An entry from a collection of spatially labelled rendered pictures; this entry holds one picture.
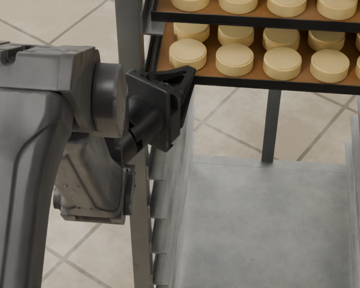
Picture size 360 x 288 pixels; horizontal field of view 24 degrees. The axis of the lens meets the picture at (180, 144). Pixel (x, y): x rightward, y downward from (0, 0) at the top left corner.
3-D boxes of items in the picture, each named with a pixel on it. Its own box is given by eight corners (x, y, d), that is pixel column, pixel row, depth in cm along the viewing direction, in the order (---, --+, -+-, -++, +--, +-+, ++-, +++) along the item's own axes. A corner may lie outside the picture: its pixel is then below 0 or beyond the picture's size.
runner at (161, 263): (167, 286, 142) (167, 275, 139) (151, 284, 142) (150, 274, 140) (196, 47, 186) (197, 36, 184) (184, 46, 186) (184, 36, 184)
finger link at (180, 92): (214, 64, 106) (171, 103, 100) (212, 106, 111) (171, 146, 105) (171, 44, 109) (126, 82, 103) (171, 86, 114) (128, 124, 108)
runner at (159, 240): (167, 254, 135) (166, 243, 133) (150, 253, 135) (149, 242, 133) (197, 15, 179) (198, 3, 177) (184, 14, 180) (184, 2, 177)
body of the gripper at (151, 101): (176, 84, 100) (139, 118, 95) (176, 145, 107) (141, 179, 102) (133, 64, 102) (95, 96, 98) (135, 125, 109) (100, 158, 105)
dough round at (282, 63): (255, 66, 111) (256, 54, 110) (284, 52, 113) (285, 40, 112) (279, 86, 108) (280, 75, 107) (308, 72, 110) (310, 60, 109)
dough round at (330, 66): (339, 88, 108) (341, 76, 106) (303, 76, 110) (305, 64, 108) (352, 66, 111) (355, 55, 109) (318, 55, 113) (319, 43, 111)
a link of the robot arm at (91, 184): (-52, 113, 54) (113, 124, 54) (-40, 31, 56) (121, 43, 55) (51, 223, 96) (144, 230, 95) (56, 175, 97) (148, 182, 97)
